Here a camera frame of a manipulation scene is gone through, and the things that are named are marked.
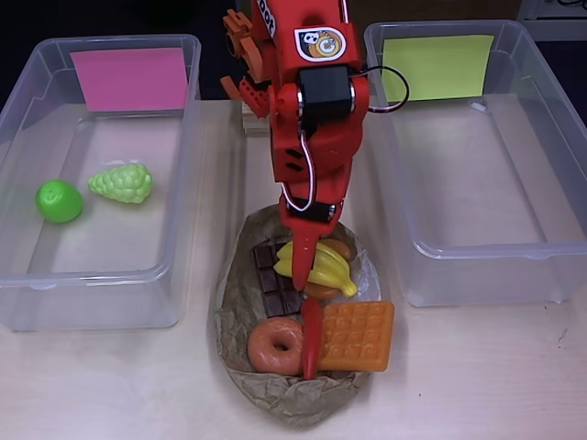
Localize yellow toy banana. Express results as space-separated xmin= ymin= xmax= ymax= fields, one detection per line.
xmin=273 ymin=240 xmax=359 ymax=298

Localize orange toy croissant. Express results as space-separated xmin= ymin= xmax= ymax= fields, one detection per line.
xmin=303 ymin=236 xmax=353 ymax=302

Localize red toy chili pepper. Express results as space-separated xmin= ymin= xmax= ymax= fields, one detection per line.
xmin=298 ymin=297 xmax=325 ymax=380

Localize orange toy waffle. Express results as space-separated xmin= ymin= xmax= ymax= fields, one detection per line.
xmin=316 ymin=301 xmax=396 ymax=373

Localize pale green toy grapes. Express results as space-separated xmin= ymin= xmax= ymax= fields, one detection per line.
xmin=87 ymin=162 xmax=154 ymax=205

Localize green toy apple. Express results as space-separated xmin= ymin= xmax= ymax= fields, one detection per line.
xmin=35 ymin=179 xmax=84 ymax=225

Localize clear plastic bin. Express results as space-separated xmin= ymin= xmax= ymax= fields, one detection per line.
xmin=364 ymin=18 xmax=587 ymax=309
xmin=0 ymin=34 xmax=203 ymax=334

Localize yellow-green paper label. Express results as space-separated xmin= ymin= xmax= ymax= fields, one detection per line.
xmin=382 ymin=34 xmax=495 ymax=103

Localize pink paper label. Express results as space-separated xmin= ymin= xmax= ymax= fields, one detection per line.
xmin=69 ymin=47 xmax=190 ymax=113

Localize brown toy chocolate bar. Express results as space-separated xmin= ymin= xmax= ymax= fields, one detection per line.
xmin=252 ymin=243 xmax=306 ymax=321

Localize clear plastic film sheet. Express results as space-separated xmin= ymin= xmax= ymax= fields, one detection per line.
xmin=351 ymin=249 xmax=382 ymax=304

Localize orange toy doughnut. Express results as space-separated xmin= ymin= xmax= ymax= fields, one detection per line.
xmin=247 ymin=317 xmax=306 ymax=375

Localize wooden base block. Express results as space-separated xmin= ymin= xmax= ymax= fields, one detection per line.
xmin=241 ymin=103 xmax=276 ymax=138

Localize crumpled brown paper bag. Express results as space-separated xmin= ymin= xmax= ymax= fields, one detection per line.
xmin=206 ymin=204 xmax=395 ymax=431

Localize orange printed clamp part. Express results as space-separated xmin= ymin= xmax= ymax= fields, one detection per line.
xmin=219 ymin=9 xmax=276 ymax=100

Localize white wrist servo cable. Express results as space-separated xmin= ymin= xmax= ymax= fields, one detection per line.
xmin=278 ymin=132 xmax=318 ymax=213

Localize black servo cable loop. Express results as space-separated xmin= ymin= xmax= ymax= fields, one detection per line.
xmin=360 ymin=66 xmax=410 ymax=115

